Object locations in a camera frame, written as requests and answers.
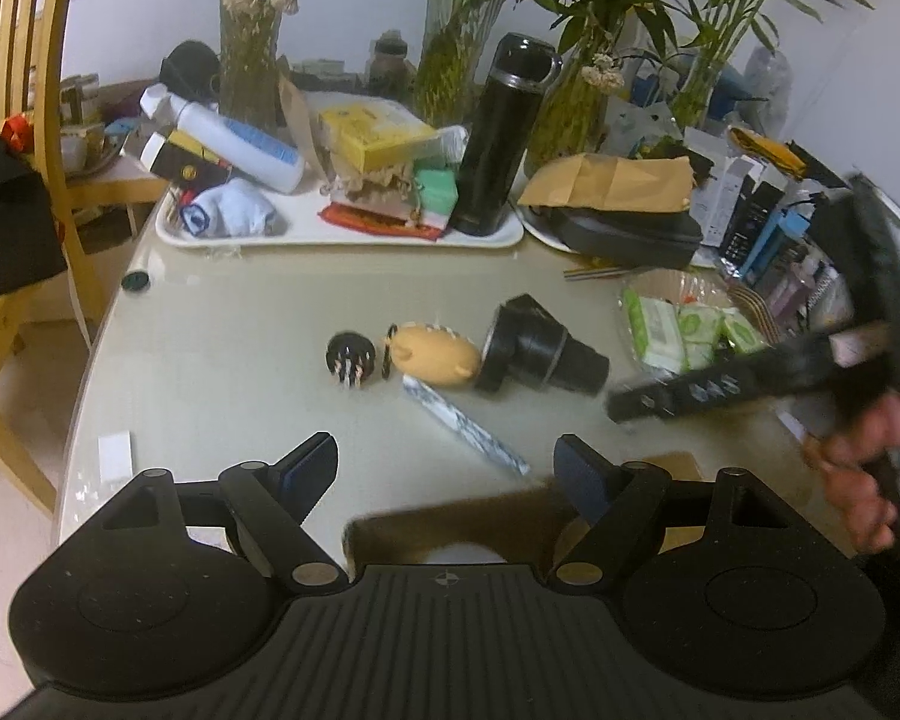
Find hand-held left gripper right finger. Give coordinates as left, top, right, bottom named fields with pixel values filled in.
left=547, top=433, right=800, bottom=590

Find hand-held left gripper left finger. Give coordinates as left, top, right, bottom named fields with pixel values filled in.
left=97, top=431, right=350, bottom=597

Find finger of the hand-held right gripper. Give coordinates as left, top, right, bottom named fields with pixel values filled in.
left=606, top=377, right=692, bottom=425

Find black camera lens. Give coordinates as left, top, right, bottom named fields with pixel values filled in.
left=473, top=293, right=611, bottom=398

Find cardboard box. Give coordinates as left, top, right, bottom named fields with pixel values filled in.
left=342, top=451, right=704, bottom=568

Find yellow bear toy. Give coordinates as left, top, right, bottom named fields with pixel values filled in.
left=379, top=322, right=483, bottom=392

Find person's right hand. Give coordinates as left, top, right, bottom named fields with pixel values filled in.
left=802, top=388, right=900, bottom=554

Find green white wipes pack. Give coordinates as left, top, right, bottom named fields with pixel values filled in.
left=679, top=304, right=725, bottom=369
left=720, top=311, right=767, bottom=358
left=623, top=290, right=684, bottom=373

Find pink bottles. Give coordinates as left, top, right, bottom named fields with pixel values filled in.
left=765, top=253, right=842, bottom=332

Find blue carton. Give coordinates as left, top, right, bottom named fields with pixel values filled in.
left=742, top=208, right=812, bottom=287

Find silver foil packet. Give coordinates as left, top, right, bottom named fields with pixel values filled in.
left=402, top=376, right=533, bottom=478

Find black carton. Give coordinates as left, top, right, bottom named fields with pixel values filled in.
left=720, top=187, right=775, bottom=272

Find brown chopsticks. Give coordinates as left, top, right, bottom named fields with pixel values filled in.
left=562, top=262, right=625, bottom=283

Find black case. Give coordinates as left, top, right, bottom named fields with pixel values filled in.
left=538, top=206, right=705, bottom=272

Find yellow black pouch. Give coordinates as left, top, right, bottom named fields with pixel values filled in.
left=727, top=125, right=808, bottom=180

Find white carton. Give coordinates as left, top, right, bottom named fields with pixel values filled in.
left=701, top=154, right=760, bottom=249

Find small white card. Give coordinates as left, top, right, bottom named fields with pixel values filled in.
left=97, top=430, right=134, bottom=483

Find white plate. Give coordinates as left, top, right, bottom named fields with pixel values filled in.
left=513, top=202, right=572, bottom=253

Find brown paper envelope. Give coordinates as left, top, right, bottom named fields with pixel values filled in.
left=517, top=153, right=698, bottom=215

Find clear plastic bag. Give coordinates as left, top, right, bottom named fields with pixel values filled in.
left=742, top=45, right=794, bottom=130

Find white tray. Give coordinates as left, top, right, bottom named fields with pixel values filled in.
left=155, top=186, right=527, bottom=249

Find red packet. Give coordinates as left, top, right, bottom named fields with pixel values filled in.
left=321, top=204, right=448, bottom=243

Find glass vase green bamboo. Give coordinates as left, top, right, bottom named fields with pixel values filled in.
left=401, top=0, right=557, bottom=130
left=664, top=0, right=875, bottom=130
left=523, top=0, right=670, bottom=167

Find rolled white blue sock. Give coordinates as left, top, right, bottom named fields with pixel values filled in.
left=176, top=178, right=288, bottom=240

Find white printed plastic bag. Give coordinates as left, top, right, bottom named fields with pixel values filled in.
left=604, top=97, right=685, bottom=160

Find crumpled brown paper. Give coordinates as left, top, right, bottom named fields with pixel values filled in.
left=328, top=165, right=421, bottom=212

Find black thermos bottle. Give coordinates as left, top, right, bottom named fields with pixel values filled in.
left=450, top=33, right=564, bottom=238

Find green box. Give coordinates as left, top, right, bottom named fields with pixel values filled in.
left=412, top=165, right=461, bottom=230

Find small white plastic bag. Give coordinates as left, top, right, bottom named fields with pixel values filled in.
left=418, top=124, right=470, bottom=167

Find black yellow box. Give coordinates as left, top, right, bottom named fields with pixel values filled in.
left=139, top=129, right=233, bottom=185

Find white bottle blue label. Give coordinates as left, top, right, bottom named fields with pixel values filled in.
left=139, top=84, right=307, bottom=194

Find wooden stool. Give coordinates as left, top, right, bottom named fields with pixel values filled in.
left=66, top=161, right=170, bottom=241

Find brown paper bag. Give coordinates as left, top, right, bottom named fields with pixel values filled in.
left=276, top=73, right=331, bottom=188

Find metal bowl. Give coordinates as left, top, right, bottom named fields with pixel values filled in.
left=60, top=124, right=133, bottom=175

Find black cloth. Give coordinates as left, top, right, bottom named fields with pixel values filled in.
left=0, top=120, right=70, bottom=314

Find glass vase dried flowers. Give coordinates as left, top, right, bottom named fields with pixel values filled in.
left=216, top=0, right=302, bottom=130

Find black round object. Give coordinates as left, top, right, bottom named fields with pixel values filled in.
left=157, top=41, right=223, bottom=103

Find dark jar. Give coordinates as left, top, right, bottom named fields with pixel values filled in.
left=367, top=30, right=415, bottom=88

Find wooden chair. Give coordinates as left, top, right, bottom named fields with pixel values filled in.
left=0, top=0, right=170, bottom=518

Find red object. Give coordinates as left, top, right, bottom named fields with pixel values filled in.
left=0, top=112, right=35, bottom=152

